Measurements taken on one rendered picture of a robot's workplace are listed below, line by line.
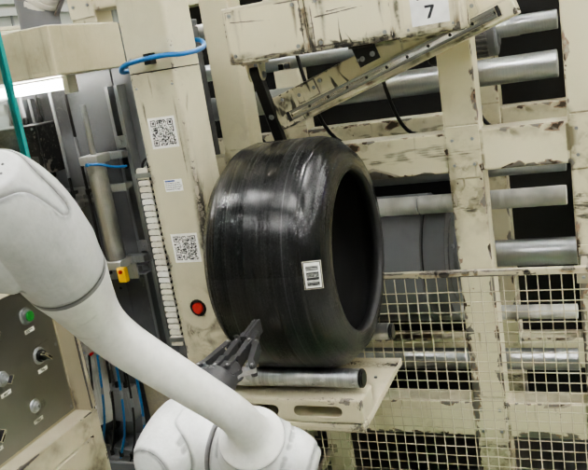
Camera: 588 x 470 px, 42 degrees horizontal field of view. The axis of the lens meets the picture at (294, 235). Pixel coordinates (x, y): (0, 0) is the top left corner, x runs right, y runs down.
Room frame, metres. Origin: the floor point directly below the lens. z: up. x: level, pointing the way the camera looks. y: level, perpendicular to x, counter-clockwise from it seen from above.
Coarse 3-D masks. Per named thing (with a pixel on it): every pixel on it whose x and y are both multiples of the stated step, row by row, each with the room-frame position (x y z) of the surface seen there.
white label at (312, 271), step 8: (304, 264) 1.52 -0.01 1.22; (312, 264) 1.52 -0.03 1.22; (320, 264) 1.52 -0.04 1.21; (304, 272) 1.52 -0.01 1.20; (312, 272) 1.52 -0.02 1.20; (320, 272) 1.52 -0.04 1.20; (304, 280) 1.52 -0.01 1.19; (312, 280) 1.52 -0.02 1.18; (320, 280) 1.51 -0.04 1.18; (304, 288) 1.52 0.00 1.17; (312, 288) 1.51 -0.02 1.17
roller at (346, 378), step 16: (272, 368) 1.70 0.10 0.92; (288, 368) 1.69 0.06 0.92; (304, 368) 1.67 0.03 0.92; (320, 368) 1.66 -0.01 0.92; (336, 368) 1.64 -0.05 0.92; (352, 368) 1.63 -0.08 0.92; (240, 384) 1.73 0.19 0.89; (256, 384) 1.71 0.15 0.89; (272, 384) 1.69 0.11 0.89; (288, 384) 1.67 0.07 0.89; (304, 384) 1.65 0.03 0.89; (320, 384) 1.64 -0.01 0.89; (336, 384) 1.62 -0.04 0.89; (352, 384) 1.61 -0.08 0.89
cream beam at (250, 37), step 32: (288, 0) 1.97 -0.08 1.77; (320, 0) 1.94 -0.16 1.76; (352, 0) 1.91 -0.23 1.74; (384, 0) 1.88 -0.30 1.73; (448, 0) 1.82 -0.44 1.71; (256, 32) 2.01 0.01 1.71; (288, 32) 1.98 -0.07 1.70; (320, 32) 1.94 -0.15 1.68; (352, 32) 1.91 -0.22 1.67; (384, 32) 1.88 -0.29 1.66; (416, 32) 1.85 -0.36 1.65
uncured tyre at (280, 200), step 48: (288, 144) 1.76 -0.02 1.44; (336, 144) 1.78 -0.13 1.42; (240, 192) 1.65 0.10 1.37; (288, 192) 1.59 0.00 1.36; (336, 192) 1.66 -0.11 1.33; (240, 240) 1.58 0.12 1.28; (288, 240) 1.54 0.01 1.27; (336, 240) 2.05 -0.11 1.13; (240, 288) 1.57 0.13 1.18; (288, 288) 1.52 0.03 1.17; (336, 288) 1.57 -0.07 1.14; (288, 336) 1.56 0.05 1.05; (336, 336) 1.57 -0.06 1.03
